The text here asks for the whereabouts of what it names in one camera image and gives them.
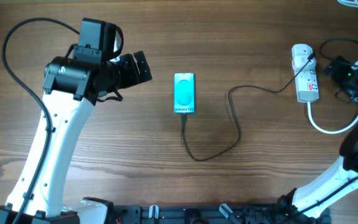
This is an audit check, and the light blue screen smartphone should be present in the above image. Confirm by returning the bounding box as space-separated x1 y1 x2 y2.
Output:
173 73 195 114

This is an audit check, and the black USB charging cable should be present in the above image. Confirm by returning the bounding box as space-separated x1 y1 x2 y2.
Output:
180 50 316 162

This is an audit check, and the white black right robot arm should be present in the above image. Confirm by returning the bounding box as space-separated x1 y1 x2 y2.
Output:
271 56 358 223

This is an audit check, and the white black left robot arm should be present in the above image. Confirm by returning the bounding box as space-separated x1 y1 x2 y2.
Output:
0 18 152 223

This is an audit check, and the white USB charger adapter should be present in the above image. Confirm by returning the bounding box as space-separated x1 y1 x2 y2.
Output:
292 54 316 72

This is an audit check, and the white power strip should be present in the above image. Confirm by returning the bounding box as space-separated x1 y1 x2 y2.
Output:
291 44 319 103

